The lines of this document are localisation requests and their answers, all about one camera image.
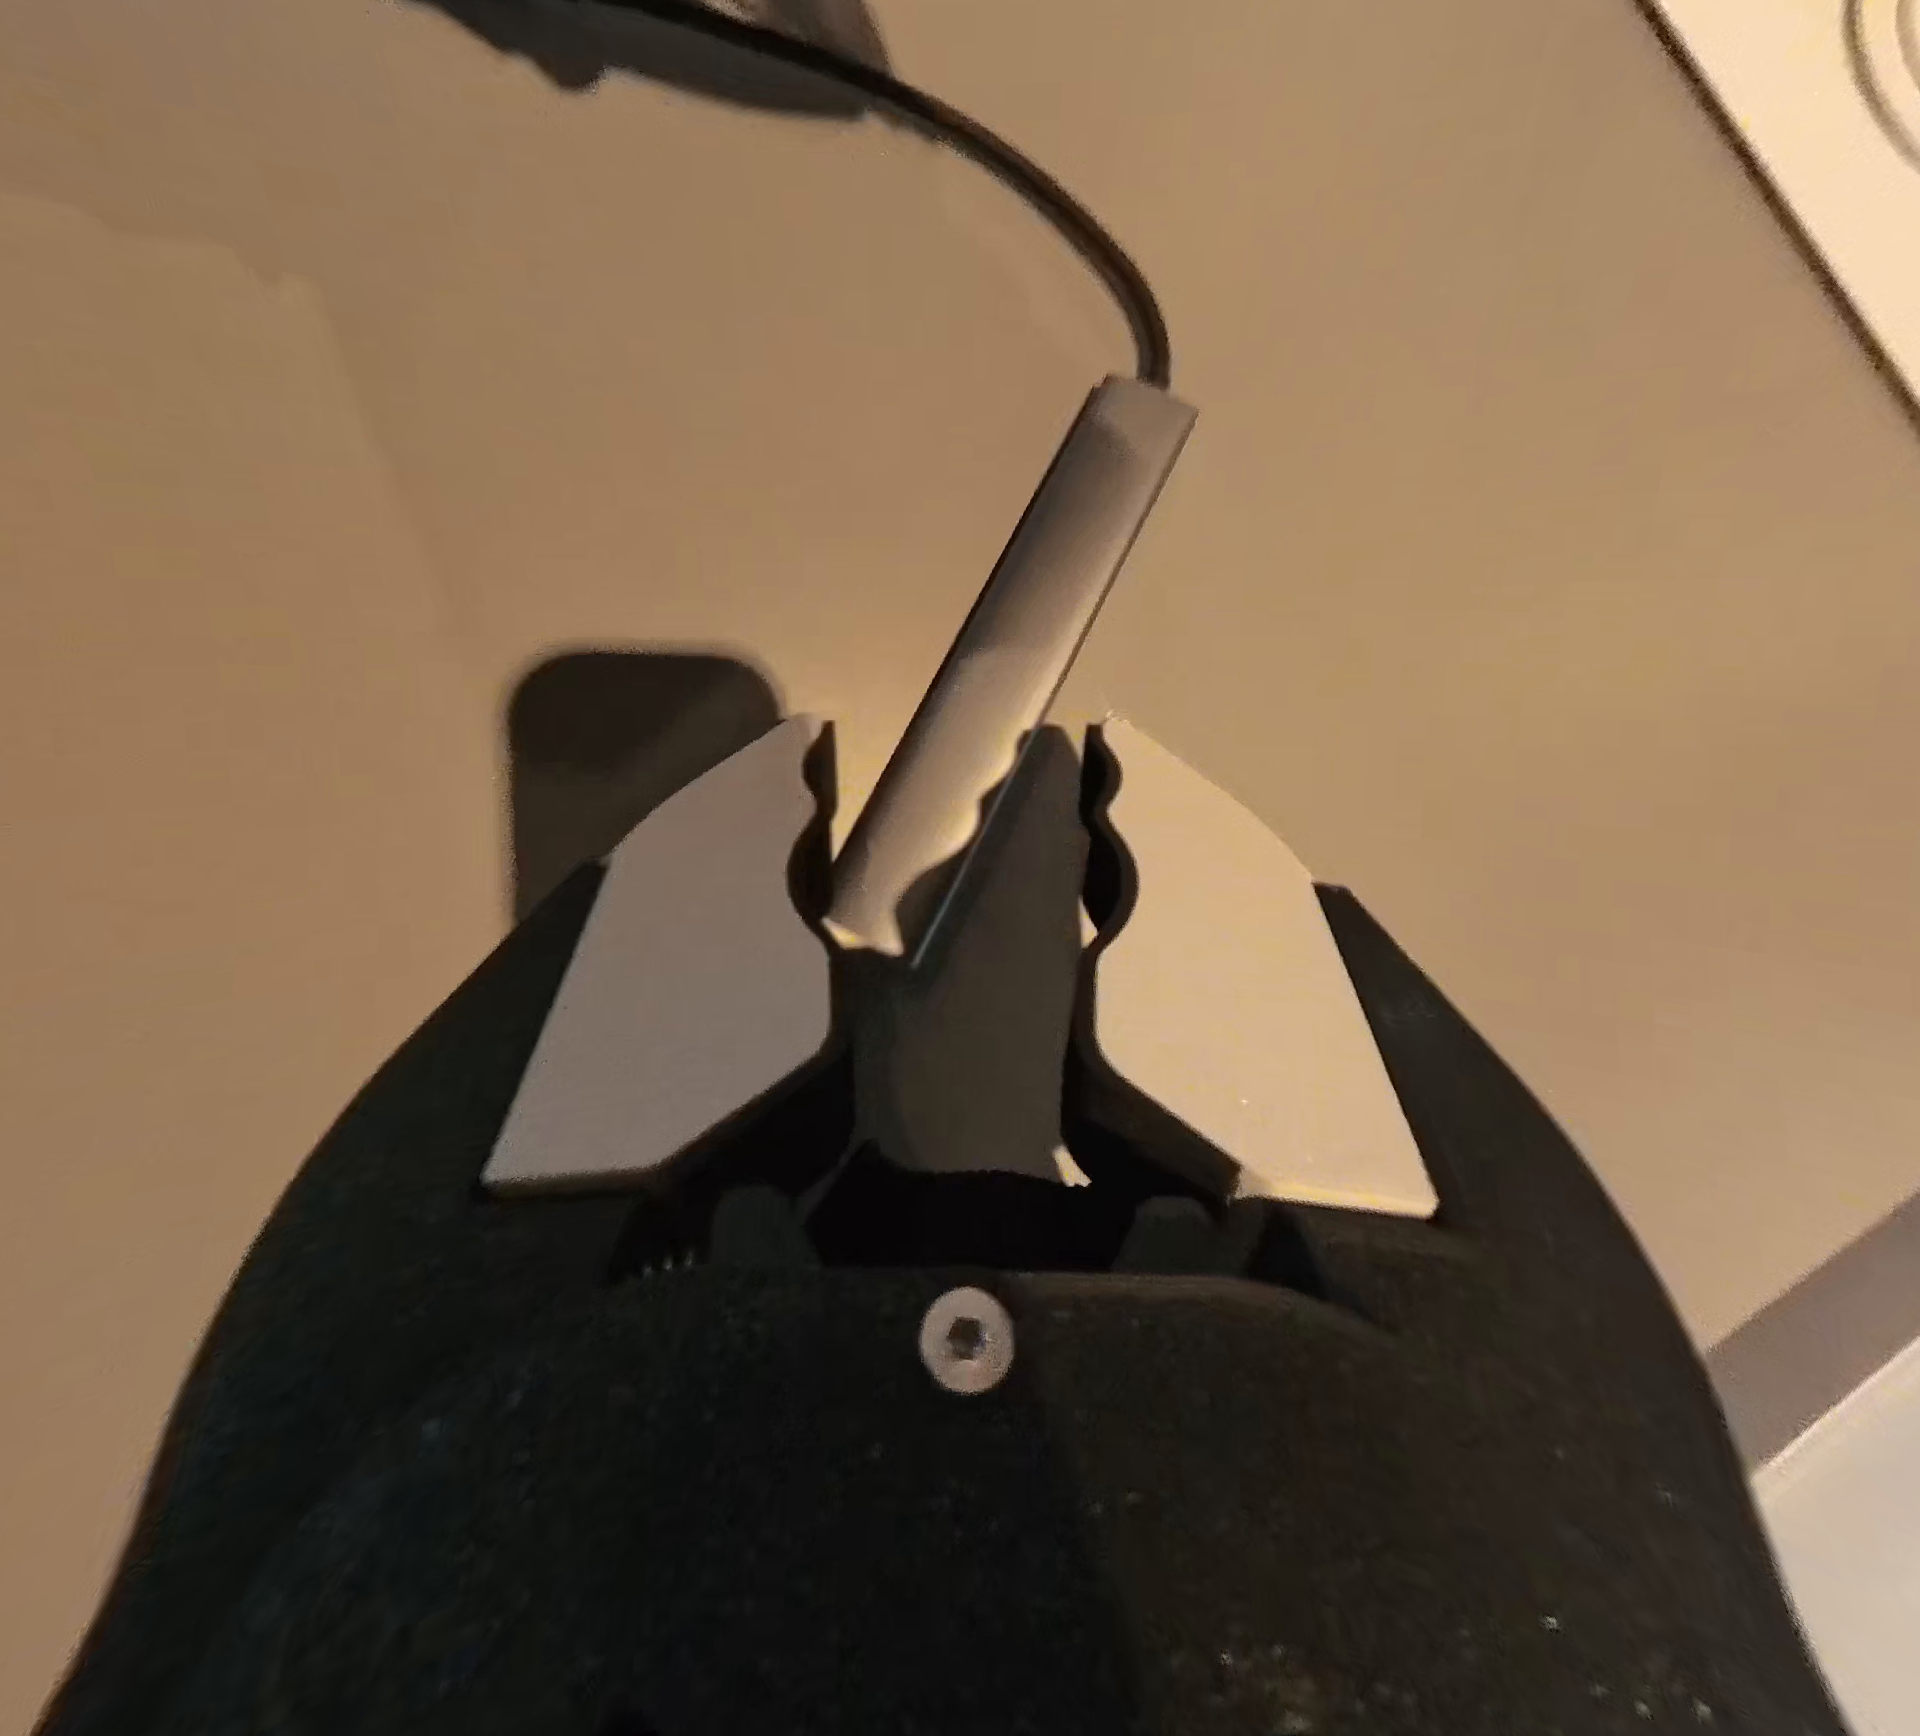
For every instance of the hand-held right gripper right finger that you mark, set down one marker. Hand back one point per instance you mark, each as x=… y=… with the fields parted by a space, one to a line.
x=1277 y=1016

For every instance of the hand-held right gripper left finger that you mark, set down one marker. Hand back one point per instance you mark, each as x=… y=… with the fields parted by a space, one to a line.
x=676 y=1016

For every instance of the white stand with clear arms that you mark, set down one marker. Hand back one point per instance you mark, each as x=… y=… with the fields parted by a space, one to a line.
x=1771 y=27

